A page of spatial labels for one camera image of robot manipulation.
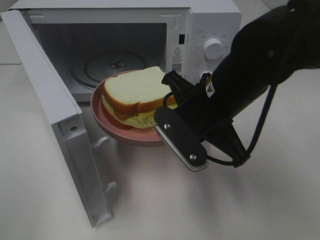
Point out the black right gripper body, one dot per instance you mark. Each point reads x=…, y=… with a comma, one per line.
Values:
x=207, y=124

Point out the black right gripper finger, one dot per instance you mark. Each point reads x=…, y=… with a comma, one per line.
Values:
x=179, y=86
x=178, y=137

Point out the pink speckled plate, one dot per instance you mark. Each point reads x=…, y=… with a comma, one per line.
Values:
x=137, y=137

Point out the white bread sandwich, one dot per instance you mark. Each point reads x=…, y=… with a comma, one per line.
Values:
x=130, y=99

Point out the white microwave door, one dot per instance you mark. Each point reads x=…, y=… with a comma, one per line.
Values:
x=64, y=116

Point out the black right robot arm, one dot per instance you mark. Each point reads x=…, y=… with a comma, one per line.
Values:
x=263, y=54

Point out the white timer knob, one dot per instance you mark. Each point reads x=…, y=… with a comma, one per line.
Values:
x=206, y=76

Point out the white power knob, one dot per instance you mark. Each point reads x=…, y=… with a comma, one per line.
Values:
x=213, y=48

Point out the white microwave oven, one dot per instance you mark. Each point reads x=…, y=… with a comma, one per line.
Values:
x=166, y=33

